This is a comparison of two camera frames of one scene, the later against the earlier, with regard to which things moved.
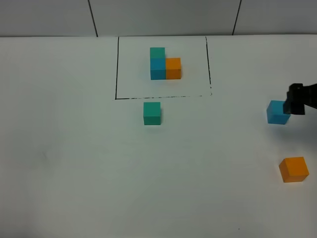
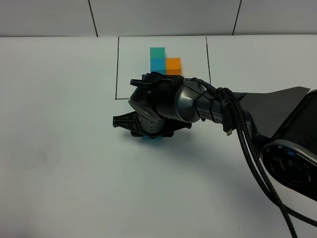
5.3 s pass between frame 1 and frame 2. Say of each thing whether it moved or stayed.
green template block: stayed
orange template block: stayed
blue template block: stayed
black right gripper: moved
